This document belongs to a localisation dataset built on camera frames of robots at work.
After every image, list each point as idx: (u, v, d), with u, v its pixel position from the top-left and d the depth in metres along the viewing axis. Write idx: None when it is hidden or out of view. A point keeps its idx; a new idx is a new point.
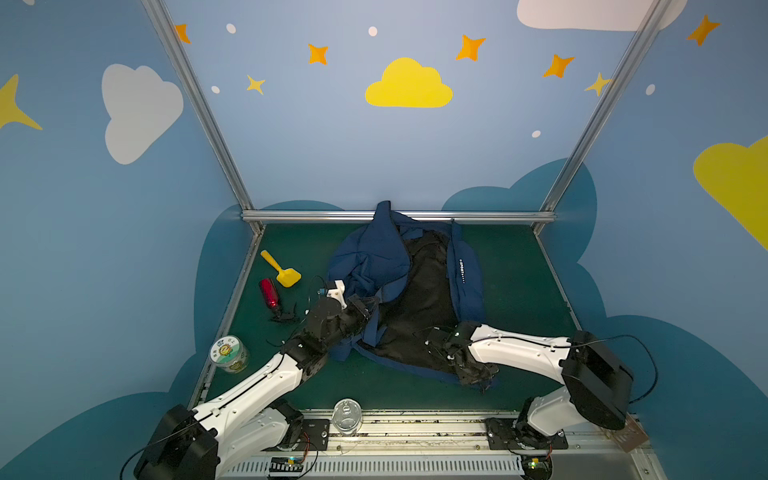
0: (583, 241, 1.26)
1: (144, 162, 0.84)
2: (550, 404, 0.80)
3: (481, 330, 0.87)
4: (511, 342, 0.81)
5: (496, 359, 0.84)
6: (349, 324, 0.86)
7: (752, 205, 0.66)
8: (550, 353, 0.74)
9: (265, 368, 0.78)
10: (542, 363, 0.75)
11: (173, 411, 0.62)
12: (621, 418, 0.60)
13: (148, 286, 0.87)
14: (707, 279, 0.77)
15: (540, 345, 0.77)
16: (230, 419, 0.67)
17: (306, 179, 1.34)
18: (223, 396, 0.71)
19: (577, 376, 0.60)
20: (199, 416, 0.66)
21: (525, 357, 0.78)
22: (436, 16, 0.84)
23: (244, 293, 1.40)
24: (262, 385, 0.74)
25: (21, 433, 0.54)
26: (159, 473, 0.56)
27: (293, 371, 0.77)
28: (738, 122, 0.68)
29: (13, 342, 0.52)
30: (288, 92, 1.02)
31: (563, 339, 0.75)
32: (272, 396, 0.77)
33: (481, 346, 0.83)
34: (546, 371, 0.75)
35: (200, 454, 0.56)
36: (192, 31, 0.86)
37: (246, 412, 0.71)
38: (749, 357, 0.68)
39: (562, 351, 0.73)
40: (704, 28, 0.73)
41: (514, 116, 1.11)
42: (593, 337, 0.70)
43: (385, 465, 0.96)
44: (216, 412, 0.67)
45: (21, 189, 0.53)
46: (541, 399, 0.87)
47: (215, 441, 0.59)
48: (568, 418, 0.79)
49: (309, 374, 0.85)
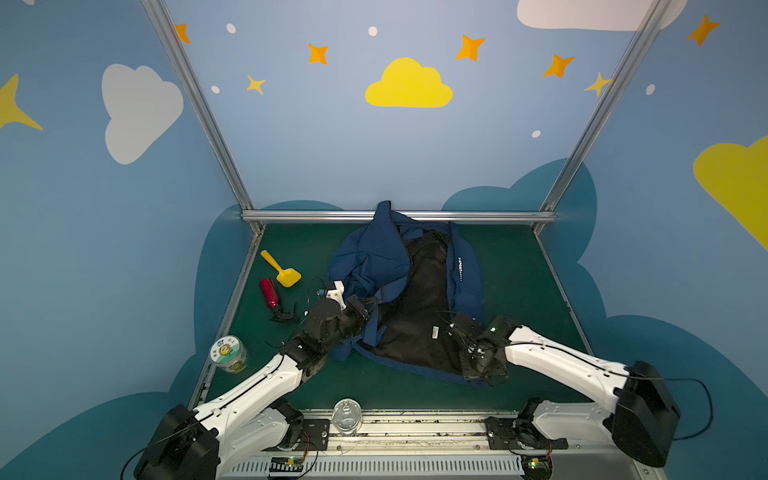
0: (583, 241, 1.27)
1: (144, 162, 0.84)
2: (573, 417, 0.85)
3: (523, 332, 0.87)
4: (556, 354, 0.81)
5: (533, 365, 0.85)
6: (348, 324, 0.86)
7: (752, 205, 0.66)
8: (603, 377, 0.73)
9: (265, 368, 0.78)
10: (591, 384, 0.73)
11: (174, 412, 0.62)
12: (662, 456, 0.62)
13: (148, 287, 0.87)
14: (707, 279, 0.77)
15: (593, 367, 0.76)
16: (230, 419, 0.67)
17: (306, 179, 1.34)
18: (223, 396, 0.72)
19: (633, 410, 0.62)
20: (199, 416, 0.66)
21: (572, 373, 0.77)
22: (436, 17, 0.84)
23: (244, 293, 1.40)
24: (261, 385, 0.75)
25: (21, 433, 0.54)
26: (159, 474, 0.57)
27: (292, 371, 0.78)
28: (739, 122, 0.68)
29: (13, 342, 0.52)
30: (288, 92, 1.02)
31: (621, 366, 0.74)
32: (271, 398, 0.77)
33: (521, 349, 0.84)
34: (591, 392, 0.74)
35: (201, 455, 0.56)
36: (192, 31, 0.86)
37: (246, 414, 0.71)
38: (749, 357, 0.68)
39: (616, 378, 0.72)
40: (704, 28, 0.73)
41: (515, 115, 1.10)
42: (655, 371, 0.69)
43: (385, 465, 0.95)
44: (216, 412, 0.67)
45: (20, 189, 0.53)
46: (555, 407, 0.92)
47: (216, 441, 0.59)
48: (576, 431, 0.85)
49: (310, 374, 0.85)
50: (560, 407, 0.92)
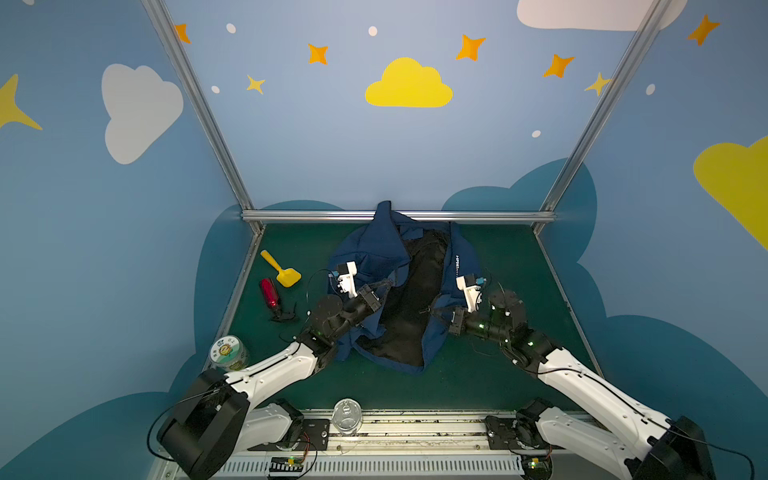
0: (583, 240, 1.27)
1: (144, 162, 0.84)
2: (592, 443, 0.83)
3: (561, 355, 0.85)
4: (593, 385, 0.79)
5: (567, 390, 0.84)
6: (361, 313, 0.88)
7: (751, 204, 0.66)
8: (641, 423, 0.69)
9: (285, 350, 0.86)
10: (624, 425, 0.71)
11: (206, 375, 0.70)
12: None
13: (148, 287, 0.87)
14: (708, 279, 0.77)
15: (631, 409, 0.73)
16: (257, 387, 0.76)
17: (306, 179, 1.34)
18: (251, 367, 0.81)
19: (664, 463, 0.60)
20: (230, 381, 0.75)
21: (606, 409, 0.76)
22: (436, 17, 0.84)
23: (244, 293, 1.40)
24: (283, 363, 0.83)
25: (20, 434, 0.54)
26: (186, 434, 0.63)
27: (310, 357, 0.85)
28: (739, 122, 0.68)
29: (13, 342, 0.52)
30: (288, 93, 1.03)
31: (664, 417, 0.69)
32: (289, 378, 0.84)
33: (558, 374, 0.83)
34: (622, 435, 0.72)
35: (232, 413, 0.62)
36: (192, 31, 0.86)
37: (270, 385, 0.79)
38: (749, 357, 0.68)
39: (655, 428, 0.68)
40: (704, 28, 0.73)
41: (514, 115, 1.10)
42: (700, 429, 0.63)
43: (385, 465, 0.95)
44: (245, 379, 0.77)
45: (20, 188, 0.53)
46: (568, 421, 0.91)
47: (245, 402, 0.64)
48: (593, 453, 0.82)
49: (325, 361, 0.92)
50: (575, 423, 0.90)
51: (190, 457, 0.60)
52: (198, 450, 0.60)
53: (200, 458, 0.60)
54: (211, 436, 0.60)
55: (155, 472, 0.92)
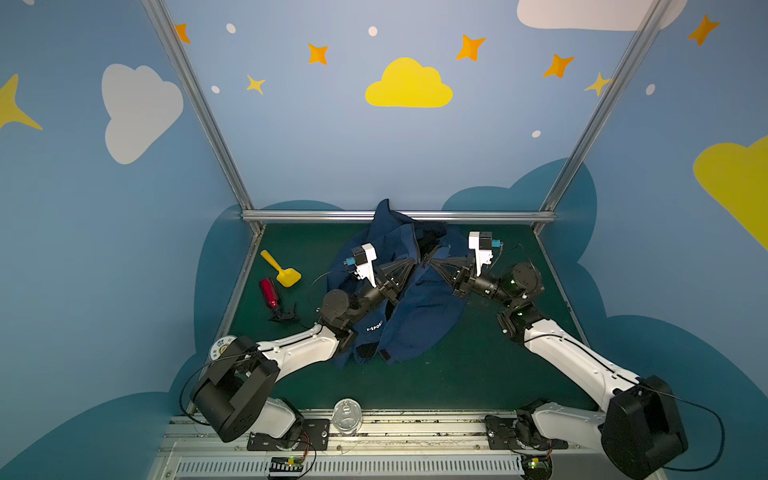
0: (583, 240, 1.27)
1: (143, 162, 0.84)
2: (571, 418, 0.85)
3: (546, 323, 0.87)
4: (572, 348, 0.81)
5: (546, 354, 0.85)
6: (374, 300, 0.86)
7: (751, 203, 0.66)
8: (610, 378, 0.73)
9: (310, 330, 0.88)
10: (596, 381, 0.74)
11: (238, 341, 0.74)
12: (644, 467, 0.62)
13: (147, 286, 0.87)
14: (707, 279, 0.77)
15: (603, 366, 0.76)
16: (285, 359, 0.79)
17: (306, 178, 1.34)
18: (281, 339, 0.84)
19: (624, 410, 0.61)
20: (262, 348, 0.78)
21: (580, 369, 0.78)
22: (436, 17, 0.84)
23: (244, 293, 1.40)
24: (308, 342, 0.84)
25: (21, 434, 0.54)
26: (217, 393, 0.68)
27: (332, 339, 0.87)
28: (740, 122, 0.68)
29: (13, 342, 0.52)
30: (288, 93, 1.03)
31: (633, 374, 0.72)
32: (313, 356, 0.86)
33: (541, 339, 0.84)
34: (595, 389, 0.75)
35: (264, 377, 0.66)
36: (192, 31, 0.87)
37: (297, 360, 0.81)
38: (749, 357, 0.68)
39: (623, 382, 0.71)
40: (704, 28, 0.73)
41: (515, 116, 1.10)
42: (667, 387, 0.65)
43: (385, 465, 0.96)
44: (275, 349, 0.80)
45: (21, 189, 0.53)
46: (556, 407, 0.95)
47: (276, 368, 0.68)
48: (577, 433, 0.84)
49: (347, 346, 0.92)
50: (562, 407, 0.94)
51: (220, 417, 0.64)
52: (228, 411, 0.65)
53: (230, 417, 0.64)
54: (243, 397, 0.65)
55: (155, 472, 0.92)
